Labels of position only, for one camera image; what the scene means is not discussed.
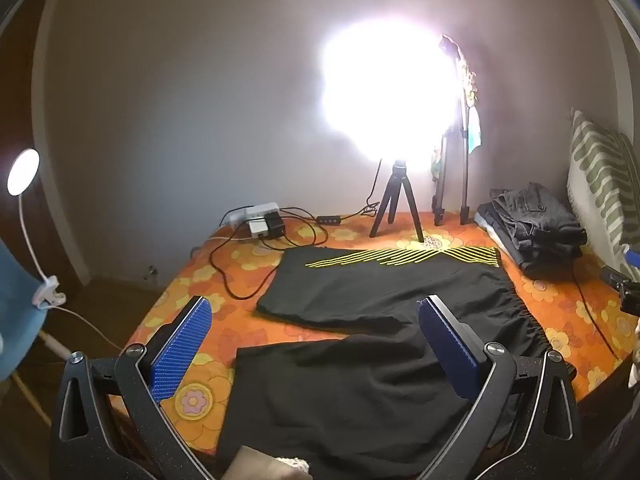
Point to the colourful hanging cloth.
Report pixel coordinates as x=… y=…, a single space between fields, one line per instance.
x=470 y=85

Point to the stack of folded dark clothes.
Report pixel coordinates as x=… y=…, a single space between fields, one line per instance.
x=535 y=225

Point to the black pants with yellow stripes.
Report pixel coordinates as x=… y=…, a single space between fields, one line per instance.
x=350 y=385

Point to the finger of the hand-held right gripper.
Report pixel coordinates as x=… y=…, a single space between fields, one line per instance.
x=617 y=279
x=631 y=304

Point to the brown wooden door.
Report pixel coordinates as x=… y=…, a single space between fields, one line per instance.
x=25 y=60

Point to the white power strip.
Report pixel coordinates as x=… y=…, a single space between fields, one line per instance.
x=250 y=209

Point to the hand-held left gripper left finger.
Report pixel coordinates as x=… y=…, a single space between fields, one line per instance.
x=180 y=350

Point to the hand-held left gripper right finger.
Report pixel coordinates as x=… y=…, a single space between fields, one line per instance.
x=445 y=340

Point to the tall folded metal tripod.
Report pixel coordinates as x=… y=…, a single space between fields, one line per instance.
x=465 y=185

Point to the blue chair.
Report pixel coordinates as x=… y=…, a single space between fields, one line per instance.
x=15 y=310

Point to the white clip lamp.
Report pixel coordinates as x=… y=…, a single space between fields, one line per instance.
x=23 y=172

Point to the beige cloth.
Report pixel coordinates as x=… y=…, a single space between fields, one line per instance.
x=260 y=465

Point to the black charger adapter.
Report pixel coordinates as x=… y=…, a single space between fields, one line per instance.
x=274 y=225

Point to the green striped pillow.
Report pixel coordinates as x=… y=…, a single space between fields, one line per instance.
x=600 y=175

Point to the white charger adapter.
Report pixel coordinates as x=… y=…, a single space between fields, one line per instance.
x=258 y=229

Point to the orange floral bed sheet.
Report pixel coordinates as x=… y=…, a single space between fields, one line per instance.
x=240 y=280

